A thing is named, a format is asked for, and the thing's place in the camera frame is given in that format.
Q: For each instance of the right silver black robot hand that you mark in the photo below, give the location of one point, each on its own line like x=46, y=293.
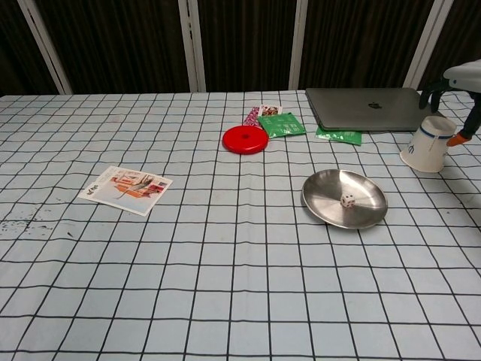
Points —
x=467, y=77

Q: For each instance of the white paper cup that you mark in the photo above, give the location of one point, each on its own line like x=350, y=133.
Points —
x=426, y=148

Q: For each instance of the white dice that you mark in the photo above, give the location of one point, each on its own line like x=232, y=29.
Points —
x=347, y=201

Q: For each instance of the silver metal plate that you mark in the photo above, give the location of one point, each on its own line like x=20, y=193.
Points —
x=327, y=195

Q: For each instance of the grey closed laptop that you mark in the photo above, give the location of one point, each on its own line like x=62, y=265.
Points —
x=360, y=109

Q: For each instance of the green foil packet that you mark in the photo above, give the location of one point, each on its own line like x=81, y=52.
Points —
x=338, y=136
x=282, y=126

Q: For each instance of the queen playing card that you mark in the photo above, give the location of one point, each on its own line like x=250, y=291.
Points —
x=270, y=110

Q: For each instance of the pink patterned packet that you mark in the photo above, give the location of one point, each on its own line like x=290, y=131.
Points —
x=251, y=116

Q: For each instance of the red round plastic disc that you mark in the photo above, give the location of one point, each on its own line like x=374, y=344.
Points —
x=245, y=143

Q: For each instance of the blue checkered tablecloth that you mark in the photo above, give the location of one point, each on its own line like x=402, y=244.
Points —
x=225, y=282

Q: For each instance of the illustrated postcard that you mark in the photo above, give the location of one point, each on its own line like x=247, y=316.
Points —
x=126, y=192

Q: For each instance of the white frame post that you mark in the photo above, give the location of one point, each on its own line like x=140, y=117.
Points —
x=191, y=45
x=426, y=45
x=45, y=49
x=298, y=45

